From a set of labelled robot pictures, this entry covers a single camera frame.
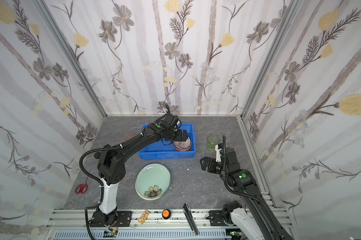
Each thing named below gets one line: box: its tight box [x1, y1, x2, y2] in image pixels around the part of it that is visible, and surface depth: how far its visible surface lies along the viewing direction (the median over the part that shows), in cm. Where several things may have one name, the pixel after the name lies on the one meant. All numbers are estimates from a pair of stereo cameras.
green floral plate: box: [135, 163, 172, 201], surface depth 84 cm
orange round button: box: [162, 209, 172, 220], surface depth 69 cm
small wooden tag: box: [137, 210, 150, 225], surface depth 75 cm
